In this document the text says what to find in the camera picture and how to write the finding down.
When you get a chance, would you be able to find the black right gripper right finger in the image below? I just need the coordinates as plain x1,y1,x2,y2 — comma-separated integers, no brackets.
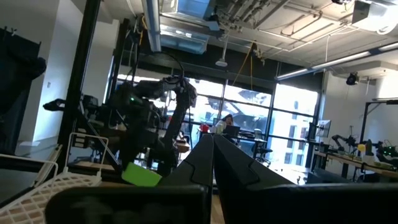
213,133,398,224

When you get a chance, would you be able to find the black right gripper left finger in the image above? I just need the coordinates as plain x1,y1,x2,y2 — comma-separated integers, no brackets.
45,133,215,224

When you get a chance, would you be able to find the green mini bowl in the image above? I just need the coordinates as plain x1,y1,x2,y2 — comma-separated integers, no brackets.
121,161,163,188

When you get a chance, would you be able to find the black office chair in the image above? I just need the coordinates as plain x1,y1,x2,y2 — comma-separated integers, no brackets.
252,128,274,164

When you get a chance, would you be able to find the black laptop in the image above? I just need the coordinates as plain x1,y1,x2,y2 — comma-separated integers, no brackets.
222,124,241,138

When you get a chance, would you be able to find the person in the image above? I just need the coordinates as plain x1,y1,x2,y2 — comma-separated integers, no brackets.
214,113,234,135

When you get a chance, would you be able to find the grey computer monitor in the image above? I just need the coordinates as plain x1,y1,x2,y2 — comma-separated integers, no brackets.
316,119,332,139

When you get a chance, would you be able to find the wooden workbench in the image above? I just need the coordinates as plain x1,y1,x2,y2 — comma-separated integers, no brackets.
313,150,398,180

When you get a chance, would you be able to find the white pendant lamp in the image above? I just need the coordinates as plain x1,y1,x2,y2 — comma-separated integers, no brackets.
215,30,229,68

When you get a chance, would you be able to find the long ceiling light fixture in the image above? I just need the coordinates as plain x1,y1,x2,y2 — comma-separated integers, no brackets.
275,41,398,82

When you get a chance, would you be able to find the white wire dish rack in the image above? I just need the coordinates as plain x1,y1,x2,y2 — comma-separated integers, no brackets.
0,132,109,224

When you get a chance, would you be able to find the black metal frame stand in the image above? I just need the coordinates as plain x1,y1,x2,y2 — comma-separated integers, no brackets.
359,98,398,146

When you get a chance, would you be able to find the black hanging camera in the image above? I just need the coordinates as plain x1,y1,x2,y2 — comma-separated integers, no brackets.
346,72,360,86

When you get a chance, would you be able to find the black aluminium frame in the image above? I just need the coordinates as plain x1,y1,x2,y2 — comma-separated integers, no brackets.
0,0,133,183

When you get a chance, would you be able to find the white ceiling duct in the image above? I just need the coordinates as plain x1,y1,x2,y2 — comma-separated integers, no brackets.
351,0,398,35

